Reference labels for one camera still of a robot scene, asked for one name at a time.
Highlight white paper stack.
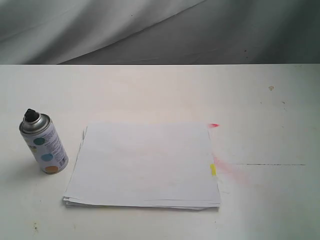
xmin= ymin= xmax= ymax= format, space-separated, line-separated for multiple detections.
xmin=63 ymin=122 xmax=221 ymax=210

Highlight white backdrop cloth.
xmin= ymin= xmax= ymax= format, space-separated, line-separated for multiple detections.
xmin=0 ymin=0 xmax=208 ymax=65

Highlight white spray paint can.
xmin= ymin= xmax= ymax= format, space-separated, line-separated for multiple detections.
xmin=19 ymin=108 xmax=69 ymax=174

